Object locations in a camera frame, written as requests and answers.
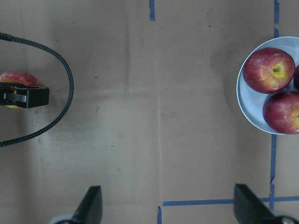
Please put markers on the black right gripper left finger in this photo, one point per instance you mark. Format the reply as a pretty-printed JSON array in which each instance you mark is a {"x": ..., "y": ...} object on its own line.
[{"x": 89, "y": 210}]

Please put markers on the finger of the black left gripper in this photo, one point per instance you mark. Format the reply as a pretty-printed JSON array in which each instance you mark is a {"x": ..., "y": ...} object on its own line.
[{"x": 19, "y": 95}]

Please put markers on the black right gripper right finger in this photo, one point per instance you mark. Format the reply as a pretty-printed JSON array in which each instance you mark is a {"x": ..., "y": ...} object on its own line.
[{"x": 248, "y": 209}]

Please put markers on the red yellow apple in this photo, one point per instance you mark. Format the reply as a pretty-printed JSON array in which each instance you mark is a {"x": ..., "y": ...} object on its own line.
[{"x": 19, "y": 78}]

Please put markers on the red apple on plate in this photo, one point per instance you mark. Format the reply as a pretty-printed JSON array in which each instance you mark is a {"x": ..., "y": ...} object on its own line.
[
  {"x": 269, "y": 70},
  {"x": 296, "y": 78},
  {"x": 281, "y": 112}
]

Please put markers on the light blue plate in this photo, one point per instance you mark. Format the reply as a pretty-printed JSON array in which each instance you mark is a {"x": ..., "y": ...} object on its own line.
[{"x": 250, "y": 101}]

